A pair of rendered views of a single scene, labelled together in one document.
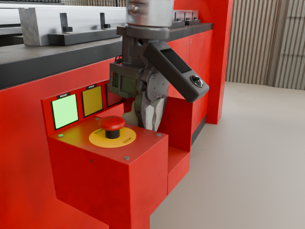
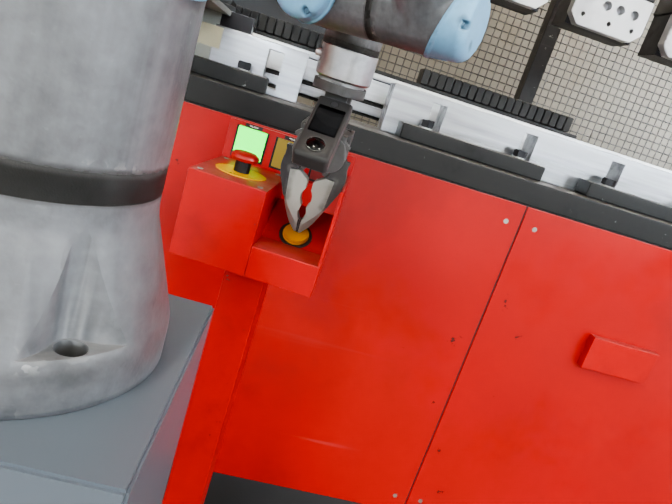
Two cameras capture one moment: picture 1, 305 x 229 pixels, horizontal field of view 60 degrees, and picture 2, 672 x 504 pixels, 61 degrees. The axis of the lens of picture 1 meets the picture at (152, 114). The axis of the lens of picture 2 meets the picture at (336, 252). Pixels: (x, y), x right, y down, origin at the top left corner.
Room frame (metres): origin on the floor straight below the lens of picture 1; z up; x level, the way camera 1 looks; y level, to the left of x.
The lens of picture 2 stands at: (0.09, -0.69, 0.93)
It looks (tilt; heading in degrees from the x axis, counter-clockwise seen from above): 16 degrees down; 58
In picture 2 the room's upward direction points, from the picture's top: 18 degrees clockwise
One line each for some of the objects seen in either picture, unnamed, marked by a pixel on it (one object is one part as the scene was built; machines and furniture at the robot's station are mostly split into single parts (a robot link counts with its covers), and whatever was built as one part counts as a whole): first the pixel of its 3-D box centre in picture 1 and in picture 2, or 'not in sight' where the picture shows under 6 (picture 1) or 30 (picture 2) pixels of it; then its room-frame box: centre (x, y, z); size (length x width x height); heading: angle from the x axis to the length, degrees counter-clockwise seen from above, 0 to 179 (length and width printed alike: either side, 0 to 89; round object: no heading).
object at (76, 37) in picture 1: (90, 35); (469, 150); (0.87, 0.20, 0.89); 0.30 x 0.05 x 0.03; 157
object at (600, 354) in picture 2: (165, 95); (617, 359); (1.21, -0.06, 0.59); 0.15 x 0.02 x 0.07; 157
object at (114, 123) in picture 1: (112, 129); (243, 164); (0.37, 0.06, 0.79); 0.04 x 0.04 x 0.04
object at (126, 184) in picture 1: (126, 140); (268, 201); (0.41, 0.05, 0.75); 0.20 x 0.16 x 0.18; 148
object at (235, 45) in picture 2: not in sight; (205, 47); (0.38, 0.47, 0.92); 0.39 x 0.06 x 0.10; 157
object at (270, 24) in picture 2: not in sight; (296, 34); (0.68, 0.77, 1.02); 0.37 x 0.06 x 0.04; 157
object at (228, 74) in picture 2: not in sight; (187, 61); (0.35, 0.42, 0.89); 0.30 x 0.05 x 0.03; 157
